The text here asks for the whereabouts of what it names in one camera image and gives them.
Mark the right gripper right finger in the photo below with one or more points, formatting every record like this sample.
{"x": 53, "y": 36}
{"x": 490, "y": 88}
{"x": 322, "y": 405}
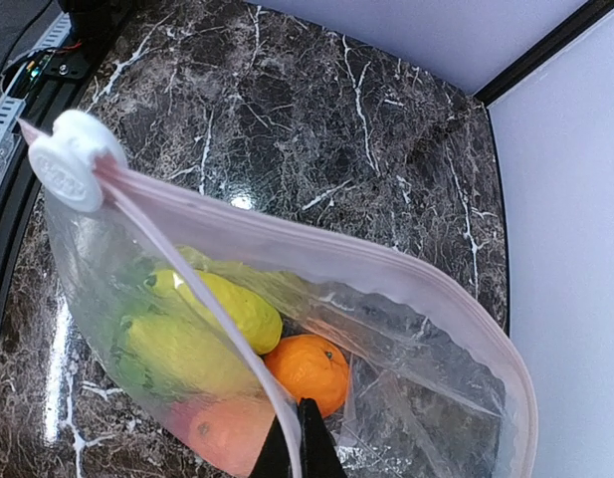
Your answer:
{"x": 318, "y": 455}

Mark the toy orange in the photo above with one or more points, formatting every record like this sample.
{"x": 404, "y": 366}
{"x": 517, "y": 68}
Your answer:
{"x": 310, "y": 367}

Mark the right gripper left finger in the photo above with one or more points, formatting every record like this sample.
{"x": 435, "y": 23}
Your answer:
{"x": 279, "y": 457}

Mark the clear zip top bag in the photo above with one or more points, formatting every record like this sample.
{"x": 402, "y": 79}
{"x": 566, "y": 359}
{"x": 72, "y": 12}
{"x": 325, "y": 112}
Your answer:
{"x": 436, "y": 388}

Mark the left black frame post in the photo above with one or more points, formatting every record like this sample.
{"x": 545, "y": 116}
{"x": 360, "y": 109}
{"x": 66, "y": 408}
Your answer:
{"x": 573, "y": 26}

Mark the yellow toy banana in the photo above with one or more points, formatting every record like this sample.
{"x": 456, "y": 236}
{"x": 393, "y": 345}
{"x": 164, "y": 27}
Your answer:
{"x": 258, "y": 321}

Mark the green orange toy mango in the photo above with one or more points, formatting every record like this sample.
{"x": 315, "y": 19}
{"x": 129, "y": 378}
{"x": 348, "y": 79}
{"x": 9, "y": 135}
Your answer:
{"x": 228, "y": 434}

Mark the yellow toy pepper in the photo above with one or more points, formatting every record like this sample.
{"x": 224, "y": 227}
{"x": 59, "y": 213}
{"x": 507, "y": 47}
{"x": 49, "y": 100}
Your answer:
{"x": 172, "y": 356}

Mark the white slotted cable duct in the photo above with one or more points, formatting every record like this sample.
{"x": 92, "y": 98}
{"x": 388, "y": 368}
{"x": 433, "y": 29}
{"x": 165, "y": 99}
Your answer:
{"x": 10, "y": 105}

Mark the black front rail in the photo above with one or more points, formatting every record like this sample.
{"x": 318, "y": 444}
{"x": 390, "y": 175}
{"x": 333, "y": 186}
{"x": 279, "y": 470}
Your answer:
{"x": 36, "y": 157}

